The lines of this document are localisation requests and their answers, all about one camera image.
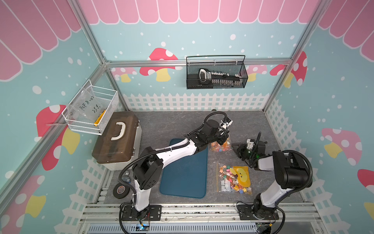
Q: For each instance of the aluminium rail front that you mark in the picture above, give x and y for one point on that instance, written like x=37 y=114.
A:
x=199 y=213

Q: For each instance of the black wire mesh basket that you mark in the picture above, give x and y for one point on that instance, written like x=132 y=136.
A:
x=232 y=64

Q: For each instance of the tool in black basket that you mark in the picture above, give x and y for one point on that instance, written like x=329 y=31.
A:
x=219 y=79

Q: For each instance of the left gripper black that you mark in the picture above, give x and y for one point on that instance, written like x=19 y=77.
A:
x=223 y=137

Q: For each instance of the brown lid storage box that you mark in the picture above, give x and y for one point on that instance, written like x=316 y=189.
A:
x=120 y=142

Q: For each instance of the yellow item in white basket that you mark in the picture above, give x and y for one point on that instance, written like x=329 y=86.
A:
x=99 y=118

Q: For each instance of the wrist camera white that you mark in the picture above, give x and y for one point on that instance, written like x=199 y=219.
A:
x=226 y=122
x=250 y=143

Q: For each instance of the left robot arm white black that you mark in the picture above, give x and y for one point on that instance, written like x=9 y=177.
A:
x=141 y=174

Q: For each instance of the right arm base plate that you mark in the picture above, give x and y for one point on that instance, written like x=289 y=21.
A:
x=251 y=212

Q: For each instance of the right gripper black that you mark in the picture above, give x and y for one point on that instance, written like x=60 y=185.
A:
x=240 y=150

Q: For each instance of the teal plastic tray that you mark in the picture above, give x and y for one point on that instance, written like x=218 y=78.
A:
x=186 y=177

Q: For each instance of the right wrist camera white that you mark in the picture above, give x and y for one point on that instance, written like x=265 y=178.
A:
x=250 y=143

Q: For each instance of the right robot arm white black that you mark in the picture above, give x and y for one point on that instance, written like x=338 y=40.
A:
x=292 y=170

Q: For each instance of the white wire basket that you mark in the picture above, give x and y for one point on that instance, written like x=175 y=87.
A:
x=87 y=105

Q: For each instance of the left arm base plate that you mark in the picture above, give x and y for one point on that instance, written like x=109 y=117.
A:
x=151 y=213

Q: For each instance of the black tape roll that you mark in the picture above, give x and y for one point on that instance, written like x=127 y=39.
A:
x=120 y=191

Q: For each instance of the candy ziploc bag yellow label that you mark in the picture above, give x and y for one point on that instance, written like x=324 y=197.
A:
x=233 y=179

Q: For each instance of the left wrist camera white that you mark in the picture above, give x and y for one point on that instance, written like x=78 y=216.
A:
x=226 y=122

